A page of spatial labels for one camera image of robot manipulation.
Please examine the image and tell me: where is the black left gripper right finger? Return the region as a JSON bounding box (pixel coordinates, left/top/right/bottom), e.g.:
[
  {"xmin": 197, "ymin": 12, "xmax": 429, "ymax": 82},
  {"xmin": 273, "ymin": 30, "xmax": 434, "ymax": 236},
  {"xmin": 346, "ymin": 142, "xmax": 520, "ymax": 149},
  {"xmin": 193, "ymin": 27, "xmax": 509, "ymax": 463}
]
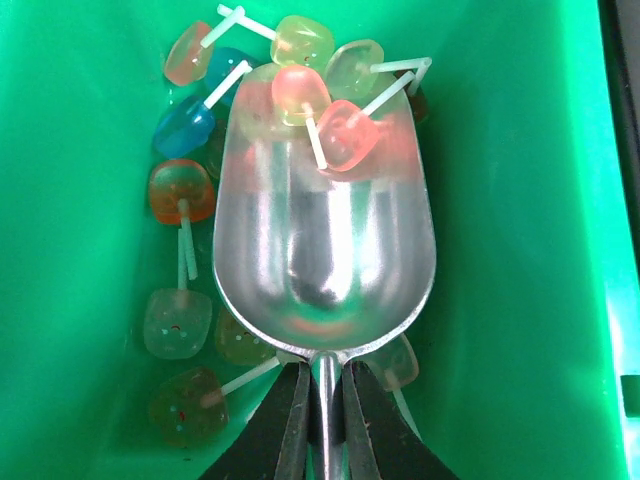
[{"xmin": 341, "ymin": 361, "xmax": 457, "ymax": 480}]

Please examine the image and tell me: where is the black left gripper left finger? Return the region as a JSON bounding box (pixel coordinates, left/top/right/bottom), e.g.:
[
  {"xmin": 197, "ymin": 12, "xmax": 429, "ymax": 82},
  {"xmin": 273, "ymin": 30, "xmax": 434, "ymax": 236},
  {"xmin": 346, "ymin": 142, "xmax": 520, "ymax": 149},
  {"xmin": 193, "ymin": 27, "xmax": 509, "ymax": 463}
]
[{"xmin": 200, "ymin": 362, "xmax": 311, "ymax": 480}]

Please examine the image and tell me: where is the silver metal scoop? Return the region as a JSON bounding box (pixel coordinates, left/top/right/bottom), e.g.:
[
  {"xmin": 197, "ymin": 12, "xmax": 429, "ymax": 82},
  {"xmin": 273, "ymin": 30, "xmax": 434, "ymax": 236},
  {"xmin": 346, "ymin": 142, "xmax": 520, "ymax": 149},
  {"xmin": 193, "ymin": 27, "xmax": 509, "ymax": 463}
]
[{"xmin": 212, "ymin": 72, "xmax": 436, "ymax": 479}]

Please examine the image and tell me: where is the green bin with lollipops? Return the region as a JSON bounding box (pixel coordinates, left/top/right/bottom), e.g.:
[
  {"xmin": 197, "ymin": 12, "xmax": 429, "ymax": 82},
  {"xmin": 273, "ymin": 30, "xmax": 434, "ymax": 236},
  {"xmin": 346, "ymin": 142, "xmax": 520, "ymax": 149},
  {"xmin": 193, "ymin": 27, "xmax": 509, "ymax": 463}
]
[{"xmin": 1, "ymin": 1, "xmax": 639, "ymax": 479}]

